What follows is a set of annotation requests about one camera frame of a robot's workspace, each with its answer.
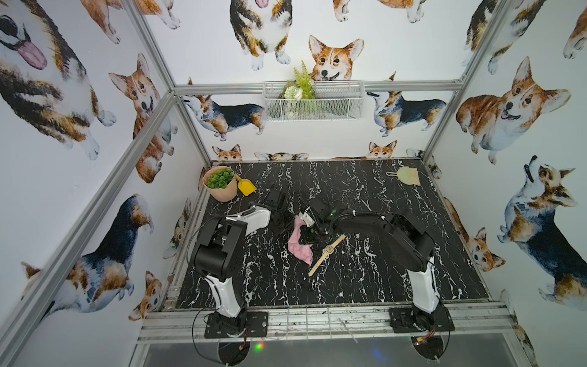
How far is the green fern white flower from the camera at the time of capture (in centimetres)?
81

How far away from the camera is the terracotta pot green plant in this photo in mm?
970

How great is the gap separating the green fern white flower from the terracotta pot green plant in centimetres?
42
